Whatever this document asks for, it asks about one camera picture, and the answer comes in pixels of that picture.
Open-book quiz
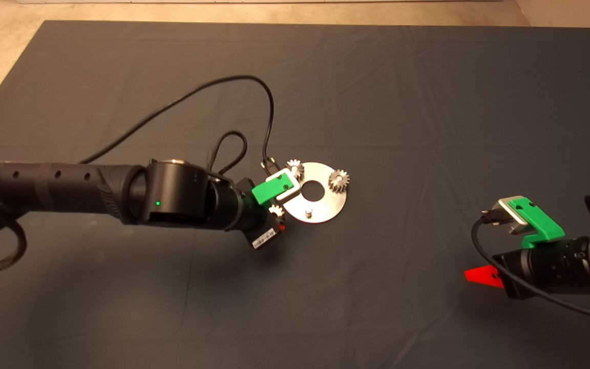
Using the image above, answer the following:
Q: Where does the braided black arm cable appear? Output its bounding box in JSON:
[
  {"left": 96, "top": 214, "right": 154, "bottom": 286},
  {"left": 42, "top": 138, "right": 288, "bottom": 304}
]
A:
[{"left": 206, "top": 130, "right": 248, "bottom": 175}]

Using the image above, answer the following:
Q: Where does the green left camera mount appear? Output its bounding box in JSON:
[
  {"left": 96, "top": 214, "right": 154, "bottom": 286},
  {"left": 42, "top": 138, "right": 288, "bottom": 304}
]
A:
[{"left": 251, "top": 173, "right": 296, "bottom": 205}]

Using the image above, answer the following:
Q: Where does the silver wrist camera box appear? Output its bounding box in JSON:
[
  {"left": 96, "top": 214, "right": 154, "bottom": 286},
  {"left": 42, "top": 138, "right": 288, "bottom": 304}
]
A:
[
  {"left": 494, "top": 196, "right": 531, "bottom": 235},
  {"left": 265, "top": 168, "right": 301, "bottom": 201}
]

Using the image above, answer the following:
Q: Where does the green right camera mount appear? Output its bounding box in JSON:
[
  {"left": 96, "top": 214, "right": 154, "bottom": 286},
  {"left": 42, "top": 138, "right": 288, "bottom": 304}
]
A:
[{"left": 509, "top": 198, "right": 566, "bottom": 250}]

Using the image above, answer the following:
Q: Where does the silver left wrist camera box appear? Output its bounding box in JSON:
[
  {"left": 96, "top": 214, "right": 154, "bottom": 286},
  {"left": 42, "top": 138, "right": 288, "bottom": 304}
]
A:
[{"left": 265, "top": 168, "right": 301, "bottom": 201}]

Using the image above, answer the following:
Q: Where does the round metal carrier plate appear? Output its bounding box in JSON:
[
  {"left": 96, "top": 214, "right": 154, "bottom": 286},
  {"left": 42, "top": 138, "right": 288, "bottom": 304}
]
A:
[{"left": 281, "top": 162, "right": 348, "bottom": 224}]

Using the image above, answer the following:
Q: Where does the dark grey table cloth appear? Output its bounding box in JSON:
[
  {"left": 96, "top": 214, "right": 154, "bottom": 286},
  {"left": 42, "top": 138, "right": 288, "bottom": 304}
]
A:
[{"left": 0, "top": 19, "right": 590, "bottom": 369}]

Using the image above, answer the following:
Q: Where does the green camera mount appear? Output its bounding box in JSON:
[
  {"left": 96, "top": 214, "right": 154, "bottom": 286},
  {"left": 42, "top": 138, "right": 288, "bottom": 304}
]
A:
[
  {"left": 251, "top": 173, "right": 296, "bottom": 205},
  {"left": 509, "top": 198, "right": 566, "bottom": 250}
]

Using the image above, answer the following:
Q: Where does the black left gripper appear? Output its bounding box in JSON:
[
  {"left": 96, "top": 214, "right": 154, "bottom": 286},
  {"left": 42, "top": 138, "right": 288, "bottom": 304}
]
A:
[{"left": 234, "top": 177, "right": 286, "bottom": 251}]

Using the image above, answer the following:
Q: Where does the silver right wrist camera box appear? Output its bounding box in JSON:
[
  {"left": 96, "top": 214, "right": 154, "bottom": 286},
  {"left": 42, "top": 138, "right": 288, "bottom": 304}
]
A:
[{"left": 494, "top": 196, "right": 531, "bottom": 235}]

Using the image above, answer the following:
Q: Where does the black left camera cable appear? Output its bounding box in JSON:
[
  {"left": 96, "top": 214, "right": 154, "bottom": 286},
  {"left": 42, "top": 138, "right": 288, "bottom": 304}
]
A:
[{"left": 79, "top": 75, "right": 276, "bottom": 173}]

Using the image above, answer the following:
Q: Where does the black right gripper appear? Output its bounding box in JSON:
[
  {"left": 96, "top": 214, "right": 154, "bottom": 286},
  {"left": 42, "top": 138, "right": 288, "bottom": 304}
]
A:
[{"left": 464, "top": 239, "right": 590, "bottom": 301}]

